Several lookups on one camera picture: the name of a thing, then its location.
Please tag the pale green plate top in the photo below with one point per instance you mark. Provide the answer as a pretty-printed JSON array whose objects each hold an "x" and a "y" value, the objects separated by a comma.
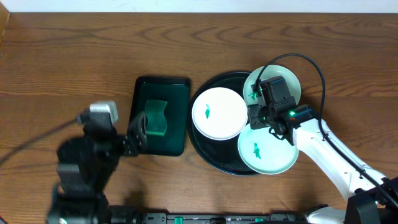
[{"x": 292, "y": 81}]

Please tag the black rectangular tray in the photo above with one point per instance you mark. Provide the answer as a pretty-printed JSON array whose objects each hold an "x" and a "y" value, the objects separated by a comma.
[{"x": 176, "y": 92}]

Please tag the black round tray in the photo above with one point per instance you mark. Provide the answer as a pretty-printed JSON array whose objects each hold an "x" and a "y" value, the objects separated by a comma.
[{"x": 222, "y": 155}]

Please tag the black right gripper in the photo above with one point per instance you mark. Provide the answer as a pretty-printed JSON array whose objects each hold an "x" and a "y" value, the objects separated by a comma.
[{"x": 254, "y": 119}]

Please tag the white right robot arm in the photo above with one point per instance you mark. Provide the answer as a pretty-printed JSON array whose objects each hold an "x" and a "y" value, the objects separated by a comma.
[{"x": 371, "y": 197}]

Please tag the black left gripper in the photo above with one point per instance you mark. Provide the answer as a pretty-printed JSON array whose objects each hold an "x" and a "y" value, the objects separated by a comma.
[{"x": 127, "y": 144}]

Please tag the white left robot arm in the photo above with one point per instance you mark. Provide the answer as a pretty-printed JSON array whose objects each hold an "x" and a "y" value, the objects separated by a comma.
[{"x": 85, "y": 165}]

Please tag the green wavy sponge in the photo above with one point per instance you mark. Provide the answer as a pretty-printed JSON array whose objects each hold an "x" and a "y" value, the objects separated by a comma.
[{"x": 156, "y": 121}]

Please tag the pale green plate bottom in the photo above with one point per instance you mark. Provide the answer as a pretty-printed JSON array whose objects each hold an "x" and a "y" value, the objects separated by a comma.
[{"x": 264, "y": 153}]

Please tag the pale green plate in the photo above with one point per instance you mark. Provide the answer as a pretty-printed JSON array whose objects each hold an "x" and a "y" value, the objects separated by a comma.
[
  {"x": 264, "y": 153},
  {"x": 292, "y": 81}
]

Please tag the white plate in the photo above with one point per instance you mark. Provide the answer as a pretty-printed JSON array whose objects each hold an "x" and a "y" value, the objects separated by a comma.
[{"x": 219, "y": 113}]

